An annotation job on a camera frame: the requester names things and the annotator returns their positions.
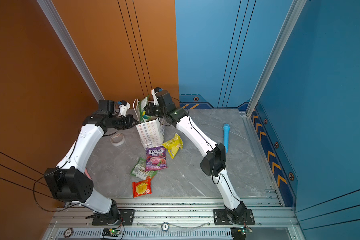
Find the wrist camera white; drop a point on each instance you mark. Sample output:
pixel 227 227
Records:
pixel 154 94
pixel 123 108

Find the green white snack packet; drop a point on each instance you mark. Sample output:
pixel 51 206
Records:
pixel 140 171

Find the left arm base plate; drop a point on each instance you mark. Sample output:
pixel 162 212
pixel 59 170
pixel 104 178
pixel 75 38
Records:
pixel 123 217

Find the aluminium corner post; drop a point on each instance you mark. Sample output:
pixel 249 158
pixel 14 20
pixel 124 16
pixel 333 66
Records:
pixel 283 36
pixel 64 36

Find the left aluminium corner post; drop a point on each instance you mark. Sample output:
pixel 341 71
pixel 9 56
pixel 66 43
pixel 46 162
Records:
pixel 64 36

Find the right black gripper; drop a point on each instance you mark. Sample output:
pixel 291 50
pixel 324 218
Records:
pixel 150 112

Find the green snack bag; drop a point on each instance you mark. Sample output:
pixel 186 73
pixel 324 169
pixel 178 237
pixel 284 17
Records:
pixel 143 117

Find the aluminium frame rail base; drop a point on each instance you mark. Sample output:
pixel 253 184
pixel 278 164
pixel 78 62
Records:
pixel 190 218

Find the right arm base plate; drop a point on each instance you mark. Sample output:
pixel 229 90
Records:
pixel 224 217

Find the yellow snack bag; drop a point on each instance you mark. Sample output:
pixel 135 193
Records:
pixel 173 145

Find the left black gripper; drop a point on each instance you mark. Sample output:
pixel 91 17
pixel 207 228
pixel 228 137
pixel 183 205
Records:
pixel 129 118

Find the purple Fox's candy bag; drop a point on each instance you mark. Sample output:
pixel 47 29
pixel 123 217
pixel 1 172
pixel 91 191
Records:
pixel 156 159

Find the right aluminium corner post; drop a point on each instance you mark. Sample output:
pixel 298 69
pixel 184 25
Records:
pixel 283 36

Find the red yellow snack packet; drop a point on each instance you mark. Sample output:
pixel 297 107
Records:
pixel 142 188

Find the left green circuit board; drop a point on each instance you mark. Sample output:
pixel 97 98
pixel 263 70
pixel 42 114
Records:
pixel 111 233

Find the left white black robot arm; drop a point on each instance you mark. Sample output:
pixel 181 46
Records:
pixel 68 181

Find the white printed paper bag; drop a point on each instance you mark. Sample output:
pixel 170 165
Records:
pixel 152 132

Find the blue toy microphone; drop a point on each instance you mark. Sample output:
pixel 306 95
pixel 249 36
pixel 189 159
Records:
pixel 226 130

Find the right green circuit board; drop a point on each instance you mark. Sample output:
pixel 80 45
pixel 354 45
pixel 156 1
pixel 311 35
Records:
pixel 240 233

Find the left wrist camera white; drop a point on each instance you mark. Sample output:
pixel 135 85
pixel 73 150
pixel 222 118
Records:
pixel 123 108

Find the green circuit board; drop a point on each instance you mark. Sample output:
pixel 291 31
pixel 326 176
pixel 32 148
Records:
pixel 111 233
pixel 240 233

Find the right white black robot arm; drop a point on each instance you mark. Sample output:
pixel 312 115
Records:
pixel 214 155

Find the pink plastic clip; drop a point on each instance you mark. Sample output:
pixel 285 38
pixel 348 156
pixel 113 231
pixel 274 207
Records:
pixel 87 174

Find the round brown badge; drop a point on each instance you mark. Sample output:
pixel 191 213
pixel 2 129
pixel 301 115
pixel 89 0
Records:
pixel 68 233

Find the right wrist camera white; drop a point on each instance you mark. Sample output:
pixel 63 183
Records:
pixel 154 94

